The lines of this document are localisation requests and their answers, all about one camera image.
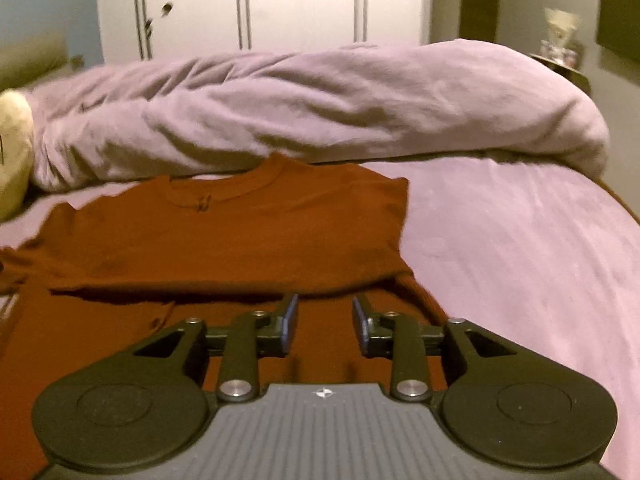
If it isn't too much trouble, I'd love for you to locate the rust brown knit cardigan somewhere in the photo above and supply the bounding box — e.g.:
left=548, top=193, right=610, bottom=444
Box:
left=1, top=154, right=446, bottom=479

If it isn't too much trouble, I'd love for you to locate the lilac bed sheet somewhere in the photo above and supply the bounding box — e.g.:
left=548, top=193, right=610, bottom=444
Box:
left=1, top=156, right=639, bottom=479

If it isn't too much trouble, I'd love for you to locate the cream cat plush toy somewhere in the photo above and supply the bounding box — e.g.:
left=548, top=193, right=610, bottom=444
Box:
left=0, top=90, right=34, bottom=221

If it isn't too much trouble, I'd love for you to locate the lilac rumpled duvet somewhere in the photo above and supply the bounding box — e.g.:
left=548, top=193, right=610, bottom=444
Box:
left=26, top=39, right=610, bottom=192

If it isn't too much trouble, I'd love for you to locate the nightstand with small items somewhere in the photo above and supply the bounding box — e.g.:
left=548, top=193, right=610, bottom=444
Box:
left=529, top=8, right=591, bottom=96

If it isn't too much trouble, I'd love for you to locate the olive green headboard cushion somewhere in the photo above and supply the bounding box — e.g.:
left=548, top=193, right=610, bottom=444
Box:
left=0, top=32, right=74, bottom=90

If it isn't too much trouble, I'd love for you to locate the white wardrobe with handles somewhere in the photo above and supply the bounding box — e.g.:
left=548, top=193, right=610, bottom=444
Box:
left=96, top=0, right=431, bottom=63

